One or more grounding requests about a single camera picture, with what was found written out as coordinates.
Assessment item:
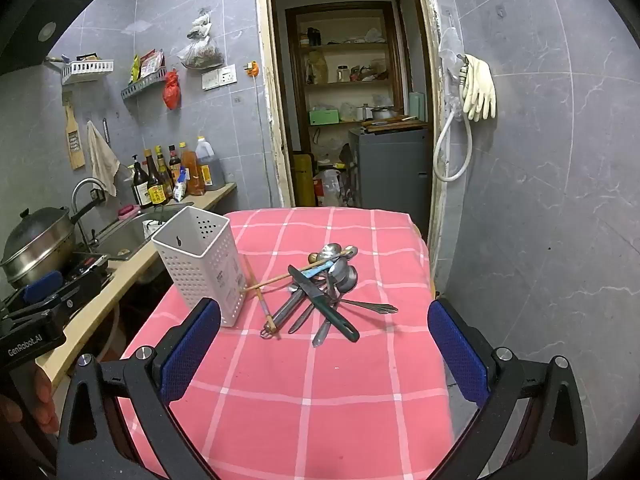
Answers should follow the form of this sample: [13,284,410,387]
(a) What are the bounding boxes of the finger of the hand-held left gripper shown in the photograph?
[2,269,66,312]
[30,272,107,320]

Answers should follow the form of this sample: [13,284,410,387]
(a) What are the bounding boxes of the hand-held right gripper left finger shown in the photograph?
[57,298,222,480]

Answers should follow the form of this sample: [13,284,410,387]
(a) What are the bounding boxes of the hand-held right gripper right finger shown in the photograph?
[427,299,588,480]

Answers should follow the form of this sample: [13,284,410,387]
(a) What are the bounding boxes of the white perforated utensil holder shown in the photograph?
[151,206,248,328]

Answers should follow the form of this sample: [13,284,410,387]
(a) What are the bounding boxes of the brown-handled peeler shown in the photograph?
[259,312,282,341]

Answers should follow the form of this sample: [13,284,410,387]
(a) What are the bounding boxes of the wooden chopstick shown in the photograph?
[244,258,332,293]
[242,254,271,323]

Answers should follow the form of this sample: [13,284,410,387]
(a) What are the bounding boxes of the green-handled kitchen knife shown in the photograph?
[288,265,361,343]

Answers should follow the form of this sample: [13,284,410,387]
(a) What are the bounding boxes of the blue-handled small utensil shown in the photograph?
[300,260,335,280]

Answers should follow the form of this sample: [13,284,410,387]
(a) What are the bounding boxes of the person's left hand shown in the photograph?
[0,365,62,436]

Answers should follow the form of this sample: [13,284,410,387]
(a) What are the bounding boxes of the beige kitchen counter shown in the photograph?
[36,182,237,387]

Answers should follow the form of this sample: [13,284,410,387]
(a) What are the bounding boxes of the steel steamer pot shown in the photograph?
[0,195,107,289]

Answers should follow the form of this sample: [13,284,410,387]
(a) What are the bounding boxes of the black cooktop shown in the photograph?
[59,253,110,291]

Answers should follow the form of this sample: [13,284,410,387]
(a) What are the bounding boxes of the steel sink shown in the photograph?
[94,202,197,262]

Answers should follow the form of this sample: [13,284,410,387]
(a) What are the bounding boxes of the chrome faucet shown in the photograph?
[71,178,107,242]

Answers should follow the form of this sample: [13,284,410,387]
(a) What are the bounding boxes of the beige dish towel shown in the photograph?
[86,120,121,197]

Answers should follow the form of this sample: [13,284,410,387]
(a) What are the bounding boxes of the pink checked tablecloth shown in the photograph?
[117,207,453,480]

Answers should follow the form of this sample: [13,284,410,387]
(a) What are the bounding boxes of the yellow-label soy sauce bottle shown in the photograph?
[143,148,169,206]

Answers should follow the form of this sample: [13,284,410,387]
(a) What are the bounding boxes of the wooden grater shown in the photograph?
[62,92,86,171]

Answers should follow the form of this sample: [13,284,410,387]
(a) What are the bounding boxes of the thin dark sauce bottle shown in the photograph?
[154,145,174,199]

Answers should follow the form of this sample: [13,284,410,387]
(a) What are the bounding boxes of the orange sauce bottle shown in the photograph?
[179,141,206,196]

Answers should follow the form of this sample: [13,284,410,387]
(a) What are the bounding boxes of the large dark liquid jug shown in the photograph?
[194,135,227,191]

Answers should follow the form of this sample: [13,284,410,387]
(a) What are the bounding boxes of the grey cabinet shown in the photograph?
[348,127,431,233]

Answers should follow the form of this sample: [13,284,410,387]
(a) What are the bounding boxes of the white plastic jug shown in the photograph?
[314,169,347,207]

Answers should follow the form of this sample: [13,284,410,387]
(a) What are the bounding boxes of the yellow bottle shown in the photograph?
[293,153,315,207]

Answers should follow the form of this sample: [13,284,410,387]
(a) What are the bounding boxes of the red plastic bag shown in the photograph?
[163,69,181,110]

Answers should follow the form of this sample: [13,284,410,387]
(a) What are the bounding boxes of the wooden cutting board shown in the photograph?
[360,115,429,134]

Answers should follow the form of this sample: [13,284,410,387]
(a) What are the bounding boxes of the red snack packet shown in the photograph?
[140,49,166,81]

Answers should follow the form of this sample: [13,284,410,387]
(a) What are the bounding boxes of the black range hood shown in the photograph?
[0,0,98,76]

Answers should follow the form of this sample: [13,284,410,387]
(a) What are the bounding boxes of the cream rubber gloves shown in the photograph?
[462,54,497,122]

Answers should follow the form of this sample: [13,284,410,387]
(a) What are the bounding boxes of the clear bag of dried goods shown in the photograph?
[180,9,225,70]

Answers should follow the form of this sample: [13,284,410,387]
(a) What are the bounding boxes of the wooden shelf unit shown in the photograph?
[285,2,407,161]

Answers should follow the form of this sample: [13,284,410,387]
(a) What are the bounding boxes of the white hose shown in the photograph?
[432,104,474,183]

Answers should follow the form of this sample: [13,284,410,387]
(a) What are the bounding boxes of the white wall basket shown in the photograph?
[61,59,115,86]

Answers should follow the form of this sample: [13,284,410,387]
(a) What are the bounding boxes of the grey wall shelf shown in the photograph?
[121,71,169,102]

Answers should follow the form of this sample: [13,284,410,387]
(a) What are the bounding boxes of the wooden door frame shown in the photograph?
[253,0,447,282]

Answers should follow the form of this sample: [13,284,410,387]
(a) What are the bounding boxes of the white wall sockets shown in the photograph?
[202,64,237,91]

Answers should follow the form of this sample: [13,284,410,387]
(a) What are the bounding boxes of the clear plastic wall bag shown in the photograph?
[438,26,467,117]

